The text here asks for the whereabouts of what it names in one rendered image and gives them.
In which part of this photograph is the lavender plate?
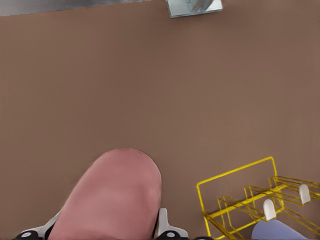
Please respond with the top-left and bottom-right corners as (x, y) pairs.
(251, 219), (310, 240)

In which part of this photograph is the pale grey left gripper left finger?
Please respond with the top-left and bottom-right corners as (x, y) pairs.
(12, 209), (63, 240)

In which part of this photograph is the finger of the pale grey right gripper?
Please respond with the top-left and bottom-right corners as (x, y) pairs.
(298, 183), (312, 205)
(262, 198), (277, 222)

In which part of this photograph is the pink rounded plate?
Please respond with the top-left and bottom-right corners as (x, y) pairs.
(47, 147), (163, 240)

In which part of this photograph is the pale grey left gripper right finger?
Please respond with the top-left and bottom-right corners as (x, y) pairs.
(152, 207), (190, 240)

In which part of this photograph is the yellow wire dish rack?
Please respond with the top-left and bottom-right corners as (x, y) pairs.
(196, 156), (320, 240)

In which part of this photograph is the silver frame post foot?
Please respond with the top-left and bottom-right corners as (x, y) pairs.
(165, 0), (224, 19)

